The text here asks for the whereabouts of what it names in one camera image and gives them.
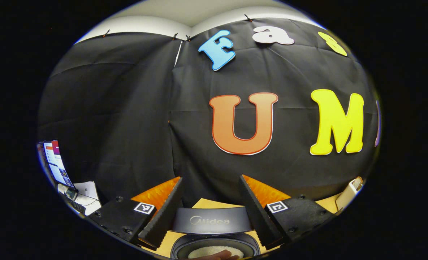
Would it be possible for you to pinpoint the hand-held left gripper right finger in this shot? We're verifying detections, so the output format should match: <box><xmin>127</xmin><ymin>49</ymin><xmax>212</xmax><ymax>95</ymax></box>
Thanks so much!
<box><xmin>239</xmin><ymin>175</ymin><xmax>339</xmax><ymax>250</ymax></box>

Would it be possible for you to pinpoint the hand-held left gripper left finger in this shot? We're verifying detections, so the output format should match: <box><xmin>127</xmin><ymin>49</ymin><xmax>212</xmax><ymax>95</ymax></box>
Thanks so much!
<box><xmin>87</xmin><ymin>177</ymin><xmax>185</xmax><ymax>250</ymax></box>

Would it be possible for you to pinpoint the grey silver rice cooker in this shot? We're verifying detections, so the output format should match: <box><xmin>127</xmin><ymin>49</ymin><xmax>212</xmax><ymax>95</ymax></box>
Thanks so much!
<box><xmin>170</xmin><ymin>207</ymin><xmax>261</xmax><ymax>260</ymax></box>

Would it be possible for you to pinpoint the white rice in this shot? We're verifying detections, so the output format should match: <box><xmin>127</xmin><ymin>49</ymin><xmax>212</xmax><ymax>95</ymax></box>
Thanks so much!
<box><xmin>188</xmin><ymin>246</ymin><xmax>244</xmax><ymax>260</ymax></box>

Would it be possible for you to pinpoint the white side table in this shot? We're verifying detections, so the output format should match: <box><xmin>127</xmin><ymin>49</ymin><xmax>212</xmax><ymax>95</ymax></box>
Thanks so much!
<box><xmin>71</xmin><ymin>181</ymin><xmax>102</xmax><ymax>216</ymax></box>

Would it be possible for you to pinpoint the white toaster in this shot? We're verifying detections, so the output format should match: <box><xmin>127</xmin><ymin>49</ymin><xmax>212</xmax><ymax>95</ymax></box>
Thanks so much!
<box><xmin>336</xmin><ymin>176</ymin><xmax>364</xmax><ymax>212</ymax></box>

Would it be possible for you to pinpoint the black backdrop cloth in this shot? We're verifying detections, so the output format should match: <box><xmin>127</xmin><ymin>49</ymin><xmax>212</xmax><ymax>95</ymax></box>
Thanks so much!
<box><xmin>37</xmin><ymin>17</ymin><xmax>382</xmax><ymax>208</ymax></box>

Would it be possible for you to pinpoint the computer monitor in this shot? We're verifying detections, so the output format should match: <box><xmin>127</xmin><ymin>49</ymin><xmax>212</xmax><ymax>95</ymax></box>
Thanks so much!
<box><xmin>37</xmin><ymin>140</ymin><xmax>74</xmax><ymax>188</ymax></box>

